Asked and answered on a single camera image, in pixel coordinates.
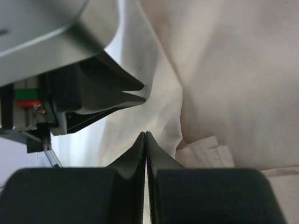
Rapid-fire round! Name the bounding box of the beige cloth mat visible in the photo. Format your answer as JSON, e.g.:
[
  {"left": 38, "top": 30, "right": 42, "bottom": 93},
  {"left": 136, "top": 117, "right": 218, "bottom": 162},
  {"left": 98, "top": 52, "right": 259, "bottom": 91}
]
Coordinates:
[{"left": 98, "top": 0, "right": 299, "bottom": 224}]

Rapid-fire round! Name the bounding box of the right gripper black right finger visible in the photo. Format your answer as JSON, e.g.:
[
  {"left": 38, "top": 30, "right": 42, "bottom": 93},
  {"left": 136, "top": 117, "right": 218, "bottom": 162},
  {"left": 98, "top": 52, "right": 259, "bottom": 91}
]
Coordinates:
[{"left": 145, "top": 132, "right": 285, "bottom": 224}]

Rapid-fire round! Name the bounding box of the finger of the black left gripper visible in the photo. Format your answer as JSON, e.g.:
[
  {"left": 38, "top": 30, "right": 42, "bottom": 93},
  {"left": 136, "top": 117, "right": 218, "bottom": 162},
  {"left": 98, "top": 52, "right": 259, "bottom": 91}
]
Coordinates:
[
  {"left": 79, "top": 50, "right": 144, "bottom": 91},
  {"left": 67, "top": 91, "right": 146, "bottom": 134}
]

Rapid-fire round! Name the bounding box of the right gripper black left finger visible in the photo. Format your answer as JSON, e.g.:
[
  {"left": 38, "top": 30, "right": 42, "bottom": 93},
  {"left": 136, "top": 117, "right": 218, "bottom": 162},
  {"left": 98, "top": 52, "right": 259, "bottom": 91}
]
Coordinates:
[{"left": 0, "top": 133, "right": 145, "bottom": 224}]

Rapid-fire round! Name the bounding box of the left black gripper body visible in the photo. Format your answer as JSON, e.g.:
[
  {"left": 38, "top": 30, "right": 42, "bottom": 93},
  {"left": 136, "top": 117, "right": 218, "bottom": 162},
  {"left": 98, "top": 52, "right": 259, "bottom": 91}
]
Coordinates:
[{"left": 0, "top": 67, "right": 82, "bottom": 153}]

